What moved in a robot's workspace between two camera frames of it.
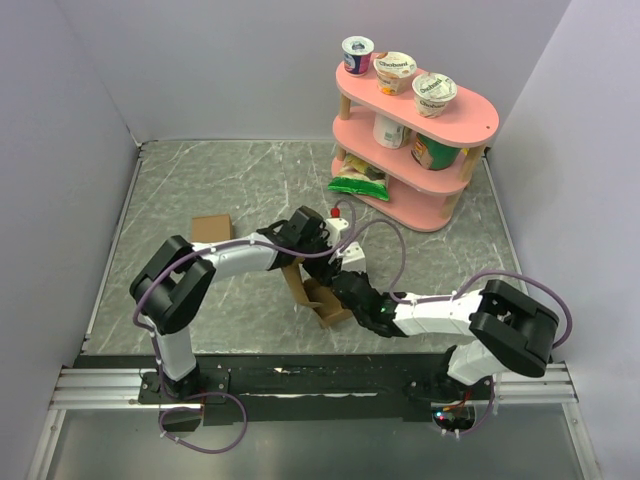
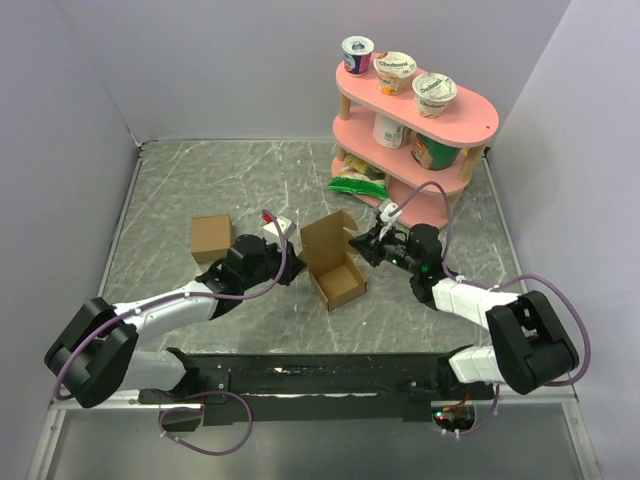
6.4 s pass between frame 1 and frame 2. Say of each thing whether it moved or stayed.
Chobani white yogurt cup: stayed
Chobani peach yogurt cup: stayed
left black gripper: moved
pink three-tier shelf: stayed
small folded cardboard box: stayed
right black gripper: moved
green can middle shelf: stayed
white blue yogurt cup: stayed
